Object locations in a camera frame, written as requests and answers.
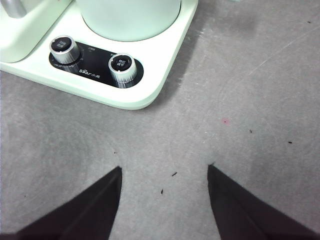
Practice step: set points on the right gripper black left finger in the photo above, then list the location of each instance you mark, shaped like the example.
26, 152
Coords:
87, 215

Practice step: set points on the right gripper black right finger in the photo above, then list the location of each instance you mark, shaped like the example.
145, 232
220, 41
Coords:
237, 215

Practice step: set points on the mint green steamer pot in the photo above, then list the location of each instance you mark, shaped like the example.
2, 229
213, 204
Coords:
130, 20

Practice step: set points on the mint green breakfast machine base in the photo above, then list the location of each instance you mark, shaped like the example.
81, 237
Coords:
155, 75

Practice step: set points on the silver control knob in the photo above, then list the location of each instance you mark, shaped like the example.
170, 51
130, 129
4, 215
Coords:
63, 48
122, 66

